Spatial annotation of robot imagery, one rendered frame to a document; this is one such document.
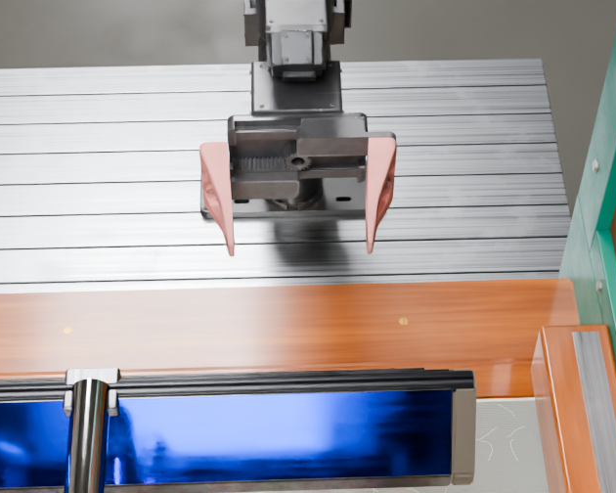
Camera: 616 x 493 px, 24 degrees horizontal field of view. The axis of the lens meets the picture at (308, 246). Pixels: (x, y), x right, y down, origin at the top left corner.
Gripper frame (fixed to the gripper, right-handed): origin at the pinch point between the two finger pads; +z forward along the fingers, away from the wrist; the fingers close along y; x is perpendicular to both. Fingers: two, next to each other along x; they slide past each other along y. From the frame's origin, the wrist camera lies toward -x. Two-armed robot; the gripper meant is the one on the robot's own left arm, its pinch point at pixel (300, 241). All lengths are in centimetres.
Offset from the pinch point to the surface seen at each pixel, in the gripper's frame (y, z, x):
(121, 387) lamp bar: -11.4, 14.3, -4.2
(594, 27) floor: 58, -132, 109
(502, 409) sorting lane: 18.5, -5.4, 33.3
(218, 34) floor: -12, -132, 109
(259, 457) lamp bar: -3.0, 17.3, -0.2
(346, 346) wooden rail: 4.4, -11.1, 30.9
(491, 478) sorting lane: 16.8, 1.7, 33.2
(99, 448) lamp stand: -12.5, 18.9, -4.8
